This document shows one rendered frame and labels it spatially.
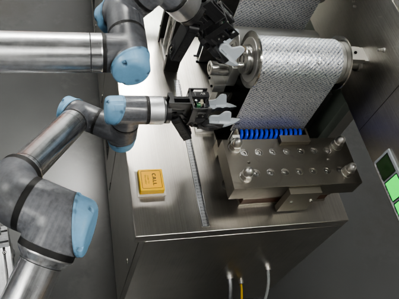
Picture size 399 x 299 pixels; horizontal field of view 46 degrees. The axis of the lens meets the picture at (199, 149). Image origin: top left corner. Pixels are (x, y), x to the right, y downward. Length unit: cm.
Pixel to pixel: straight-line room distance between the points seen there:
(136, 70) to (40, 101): 179
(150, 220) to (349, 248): 152
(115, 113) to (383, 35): 72
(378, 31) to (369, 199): 162
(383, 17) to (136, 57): 71
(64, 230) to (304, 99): 75
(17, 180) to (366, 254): 203
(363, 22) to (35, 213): 98
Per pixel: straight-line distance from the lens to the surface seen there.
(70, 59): 90
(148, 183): 133
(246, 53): 121
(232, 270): 172
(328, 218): 149
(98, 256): 221
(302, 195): 135
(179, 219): 132
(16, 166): 102
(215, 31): 106
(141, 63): 88
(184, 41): 107
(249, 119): 134
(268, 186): 129
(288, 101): 132
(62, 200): 95
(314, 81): 129
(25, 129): 254
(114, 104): 119
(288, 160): 137
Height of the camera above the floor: 207
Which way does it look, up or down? 54 degrees down
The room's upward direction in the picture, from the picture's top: 23 degrees clockwise
